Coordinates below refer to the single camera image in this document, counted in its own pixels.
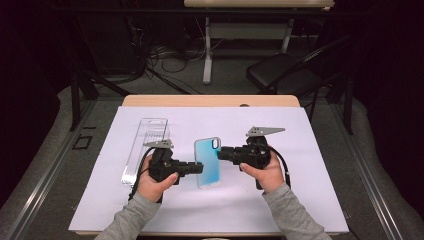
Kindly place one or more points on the black folding chair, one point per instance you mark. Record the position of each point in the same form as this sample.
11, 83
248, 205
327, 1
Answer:
283, 71

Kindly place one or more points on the clear plastic container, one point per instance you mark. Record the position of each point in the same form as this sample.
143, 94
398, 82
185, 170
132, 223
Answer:
136, 160

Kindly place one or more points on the black crossbar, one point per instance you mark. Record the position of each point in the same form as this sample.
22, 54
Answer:
133, 11

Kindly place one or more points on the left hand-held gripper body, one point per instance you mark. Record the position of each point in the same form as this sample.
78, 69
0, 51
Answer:
163, 163

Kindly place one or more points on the white desk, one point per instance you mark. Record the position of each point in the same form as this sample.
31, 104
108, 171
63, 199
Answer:
207, 50

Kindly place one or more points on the white table sheet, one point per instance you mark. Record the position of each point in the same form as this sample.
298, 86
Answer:
233, 200

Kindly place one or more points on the black metal stand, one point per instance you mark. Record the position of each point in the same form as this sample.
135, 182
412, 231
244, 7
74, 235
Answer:
75, 100

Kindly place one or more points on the blue translucent phone case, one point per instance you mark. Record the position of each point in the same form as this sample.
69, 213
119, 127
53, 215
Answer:
208, 166

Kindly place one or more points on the person's left hand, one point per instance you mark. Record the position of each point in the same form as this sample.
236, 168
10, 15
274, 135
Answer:
150, 186

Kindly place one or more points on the person's right hand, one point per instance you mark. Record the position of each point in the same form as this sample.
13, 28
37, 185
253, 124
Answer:
271, 176

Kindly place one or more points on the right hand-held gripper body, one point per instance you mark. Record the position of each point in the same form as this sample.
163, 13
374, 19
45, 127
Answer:
255, 155

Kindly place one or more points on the metal floor rail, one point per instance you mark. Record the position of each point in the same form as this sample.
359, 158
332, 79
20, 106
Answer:
50, 173
370, 180

